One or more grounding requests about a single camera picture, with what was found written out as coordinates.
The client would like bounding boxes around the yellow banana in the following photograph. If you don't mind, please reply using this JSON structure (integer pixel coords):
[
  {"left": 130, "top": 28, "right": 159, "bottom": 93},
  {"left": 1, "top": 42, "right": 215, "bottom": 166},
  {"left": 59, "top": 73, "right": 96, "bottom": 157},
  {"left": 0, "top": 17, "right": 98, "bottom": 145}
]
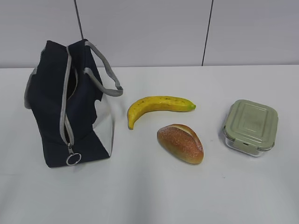
[{"left": 127, "top": 96, "right": 196, "bottom": 130}]

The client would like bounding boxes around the brown bread loaf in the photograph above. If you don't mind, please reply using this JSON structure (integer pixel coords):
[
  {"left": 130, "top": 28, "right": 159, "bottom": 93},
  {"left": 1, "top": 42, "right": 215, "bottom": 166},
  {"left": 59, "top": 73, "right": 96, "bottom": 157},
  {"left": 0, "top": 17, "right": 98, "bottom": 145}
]
[{"left": 157, "top": 124, "right": 204, "bottom": 164}]

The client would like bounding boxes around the navy blue lunch bag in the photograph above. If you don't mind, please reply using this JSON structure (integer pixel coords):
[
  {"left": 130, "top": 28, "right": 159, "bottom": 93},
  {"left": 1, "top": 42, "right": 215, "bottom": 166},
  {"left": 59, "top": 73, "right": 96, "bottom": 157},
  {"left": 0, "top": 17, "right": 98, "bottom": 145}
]
[{"left": 24, "top": 39, "right": 123, "bottom": 168}]

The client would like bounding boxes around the glass container green lid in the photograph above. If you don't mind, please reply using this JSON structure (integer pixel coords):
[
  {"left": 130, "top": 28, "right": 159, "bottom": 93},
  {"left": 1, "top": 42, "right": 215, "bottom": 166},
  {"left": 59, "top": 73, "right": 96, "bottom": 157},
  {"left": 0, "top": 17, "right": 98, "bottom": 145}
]
[{"left": 221, "top": 99, "right": 278, "bottom": 157}]

